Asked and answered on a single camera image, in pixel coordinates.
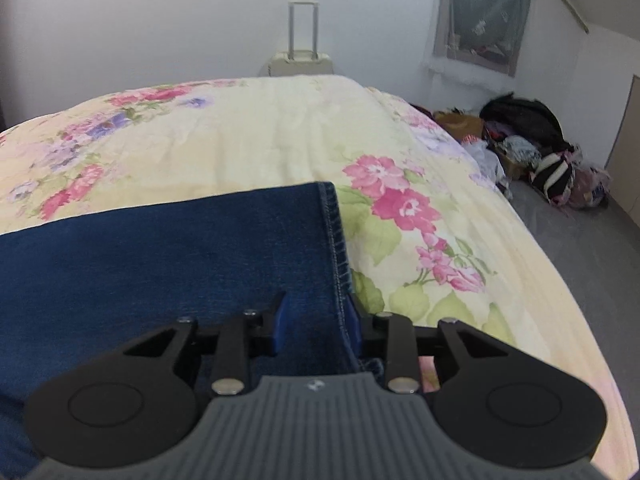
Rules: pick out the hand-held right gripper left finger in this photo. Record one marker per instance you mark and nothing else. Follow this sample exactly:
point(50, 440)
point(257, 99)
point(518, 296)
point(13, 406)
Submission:
point(279, 325)

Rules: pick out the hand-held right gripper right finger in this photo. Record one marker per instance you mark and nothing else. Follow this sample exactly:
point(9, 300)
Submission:
point(354, 327)

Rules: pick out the blue denim pants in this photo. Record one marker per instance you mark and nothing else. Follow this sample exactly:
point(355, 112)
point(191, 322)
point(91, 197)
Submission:
point(175, 260)

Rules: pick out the floral yellow blanket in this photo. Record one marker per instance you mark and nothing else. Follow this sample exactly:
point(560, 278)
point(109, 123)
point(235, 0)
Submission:
point(275, 130)

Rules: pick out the pile of clothes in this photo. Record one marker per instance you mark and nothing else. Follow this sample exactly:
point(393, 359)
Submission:
point(500, 152)

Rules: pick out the black white striped bag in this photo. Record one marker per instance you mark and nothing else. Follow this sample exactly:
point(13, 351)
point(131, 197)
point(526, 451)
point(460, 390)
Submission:
point(552, 177)

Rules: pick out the cream suitcase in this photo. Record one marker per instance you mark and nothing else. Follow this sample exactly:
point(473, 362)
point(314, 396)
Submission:
point(300, 65)

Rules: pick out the white cabinet door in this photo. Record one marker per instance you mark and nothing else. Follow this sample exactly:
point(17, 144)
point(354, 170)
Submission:
point(625, 125)

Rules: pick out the grey printed window curtain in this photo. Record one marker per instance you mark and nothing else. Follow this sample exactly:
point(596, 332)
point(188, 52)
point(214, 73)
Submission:
point(485, 5)

